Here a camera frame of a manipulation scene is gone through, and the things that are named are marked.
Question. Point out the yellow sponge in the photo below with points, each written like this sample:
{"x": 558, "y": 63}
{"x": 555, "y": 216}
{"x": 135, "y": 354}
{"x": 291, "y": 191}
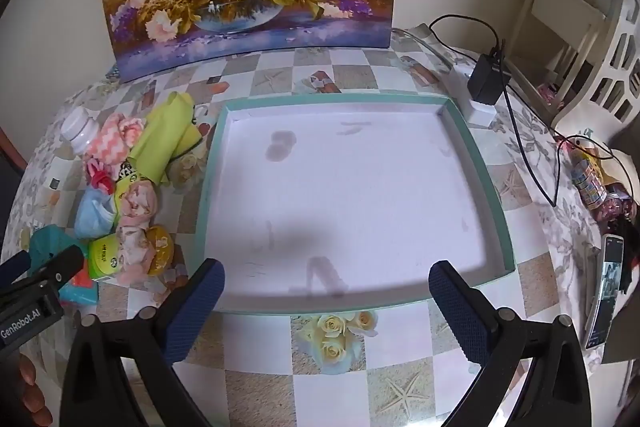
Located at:
{"x": 105, "y": 259}

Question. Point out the red pink pipe-cleaner flower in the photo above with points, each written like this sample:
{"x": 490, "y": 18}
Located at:
{"x": 97, "y": 176}

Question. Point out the shallow teal cardboard box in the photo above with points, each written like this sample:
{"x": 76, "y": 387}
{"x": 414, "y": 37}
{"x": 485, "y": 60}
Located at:
{"x": 350, "y": 187}

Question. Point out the grey floral tablecloth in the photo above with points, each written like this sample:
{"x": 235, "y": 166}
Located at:
{"x": 565, "y": 232}

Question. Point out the pink patterned jar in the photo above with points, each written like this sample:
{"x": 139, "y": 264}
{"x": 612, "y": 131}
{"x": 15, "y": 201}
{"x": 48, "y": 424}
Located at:
{"x": 614, "y": 207}

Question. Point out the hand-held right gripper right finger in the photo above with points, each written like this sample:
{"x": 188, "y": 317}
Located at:
{"x": 457, "y": 307}

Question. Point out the teal block with red patch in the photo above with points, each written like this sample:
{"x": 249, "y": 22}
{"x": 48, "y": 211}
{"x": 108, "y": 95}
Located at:
{"x": 47, "y": 243}

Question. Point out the pink zigzag fleece cloth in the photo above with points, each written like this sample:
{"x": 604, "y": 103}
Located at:
{"x": 110, "y": 141}

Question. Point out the lime green cloth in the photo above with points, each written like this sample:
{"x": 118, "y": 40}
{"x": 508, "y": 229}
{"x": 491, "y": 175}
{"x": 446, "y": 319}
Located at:
{"x": 160, "y": 137}

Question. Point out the small pink object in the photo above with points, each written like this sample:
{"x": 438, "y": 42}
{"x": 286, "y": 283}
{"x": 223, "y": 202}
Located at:
{"x": 547, "y": 94}

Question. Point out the blue face mask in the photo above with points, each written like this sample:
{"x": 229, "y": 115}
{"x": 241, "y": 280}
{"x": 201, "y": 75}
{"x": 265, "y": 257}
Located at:
{"x": 95, "y": 217}

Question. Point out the smartphone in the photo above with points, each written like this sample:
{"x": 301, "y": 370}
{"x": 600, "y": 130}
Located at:
{"x": 607, "y": 287}

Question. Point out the white power strip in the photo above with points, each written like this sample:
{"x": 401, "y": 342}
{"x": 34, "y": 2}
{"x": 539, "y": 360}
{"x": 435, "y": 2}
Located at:
{"x": 480, "y": 114}

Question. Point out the pink floral scrunchie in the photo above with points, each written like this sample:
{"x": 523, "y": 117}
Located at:
{"x": 132, "y": 254}

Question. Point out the colourful puzzle cylinder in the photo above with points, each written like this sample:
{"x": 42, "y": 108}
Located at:
{"x": 590, "y": 179}

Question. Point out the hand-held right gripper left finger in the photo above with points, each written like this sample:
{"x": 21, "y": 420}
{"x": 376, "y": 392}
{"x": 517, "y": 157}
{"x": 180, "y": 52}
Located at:
{"x": 197, "y": 307}

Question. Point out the small white figurine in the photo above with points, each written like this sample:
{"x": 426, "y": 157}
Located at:
{"x": 582, "y": 142}

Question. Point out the black power adapter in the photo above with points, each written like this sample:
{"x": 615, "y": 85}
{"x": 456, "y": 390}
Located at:
{"x": 487, "y": 77}

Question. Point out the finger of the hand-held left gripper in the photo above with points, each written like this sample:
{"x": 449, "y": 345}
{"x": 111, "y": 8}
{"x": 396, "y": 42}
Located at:
{"x": 57, "y": 268}
{"x": 15, "y": 264}

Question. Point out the white pill bottle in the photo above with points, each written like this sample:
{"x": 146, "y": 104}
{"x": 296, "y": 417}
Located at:
{"x": 77, "y": 129}

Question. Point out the person's left hand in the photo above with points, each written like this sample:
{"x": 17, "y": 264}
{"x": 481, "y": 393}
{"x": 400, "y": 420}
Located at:
{"x": 31, "y": 387}

